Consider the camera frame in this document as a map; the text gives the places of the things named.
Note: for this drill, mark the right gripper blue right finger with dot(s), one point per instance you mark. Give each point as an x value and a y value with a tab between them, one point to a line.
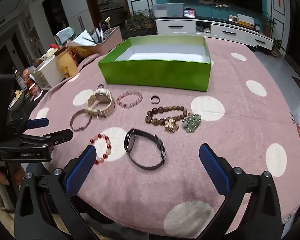
217	168

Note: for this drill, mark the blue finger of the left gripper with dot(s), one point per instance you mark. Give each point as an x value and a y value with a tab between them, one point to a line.
37	123
54	138

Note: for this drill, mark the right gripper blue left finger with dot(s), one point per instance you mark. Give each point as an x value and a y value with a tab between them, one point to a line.
77	170

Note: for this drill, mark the cream white wristwatch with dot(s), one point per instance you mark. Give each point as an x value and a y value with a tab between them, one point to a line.
100	104

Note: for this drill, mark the black wristwatch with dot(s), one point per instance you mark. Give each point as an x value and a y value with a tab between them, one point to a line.
146	151

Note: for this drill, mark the left human hand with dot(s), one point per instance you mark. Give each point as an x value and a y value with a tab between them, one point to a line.
2	177

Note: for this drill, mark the red instant noodle cup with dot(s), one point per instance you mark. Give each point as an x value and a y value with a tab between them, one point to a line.
35	91

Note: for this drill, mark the white storage basket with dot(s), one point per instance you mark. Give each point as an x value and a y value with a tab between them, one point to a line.
46	73

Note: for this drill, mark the carved flower pendant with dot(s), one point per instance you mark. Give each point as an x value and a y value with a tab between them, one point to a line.
171	125

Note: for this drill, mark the yellow bear bottle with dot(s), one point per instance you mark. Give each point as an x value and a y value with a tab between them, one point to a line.
66	62

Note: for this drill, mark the pink polka dot tablecloth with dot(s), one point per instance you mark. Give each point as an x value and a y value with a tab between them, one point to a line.
243	117

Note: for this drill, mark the green cardboard box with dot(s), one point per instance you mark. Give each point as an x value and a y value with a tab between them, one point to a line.
169	61

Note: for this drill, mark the pink desk organizer box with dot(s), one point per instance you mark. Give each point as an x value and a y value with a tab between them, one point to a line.
112	40

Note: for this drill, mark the potted plant by cabinet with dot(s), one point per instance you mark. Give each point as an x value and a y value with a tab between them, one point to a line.
277	46

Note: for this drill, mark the white tv cabinet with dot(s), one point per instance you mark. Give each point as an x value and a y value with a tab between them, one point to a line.
213	29

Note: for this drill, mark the small black alarm clock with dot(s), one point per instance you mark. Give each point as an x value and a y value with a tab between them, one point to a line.
257	27

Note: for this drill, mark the white yellow box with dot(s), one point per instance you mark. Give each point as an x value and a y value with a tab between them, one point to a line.
245	20

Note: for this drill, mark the potted plant on cabinet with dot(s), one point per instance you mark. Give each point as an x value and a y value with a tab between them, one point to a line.
269	24

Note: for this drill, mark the blue red small box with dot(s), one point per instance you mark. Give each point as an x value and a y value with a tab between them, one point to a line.
189	12

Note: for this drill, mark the clear plastic storage bin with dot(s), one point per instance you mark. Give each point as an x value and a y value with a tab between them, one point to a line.
168	10

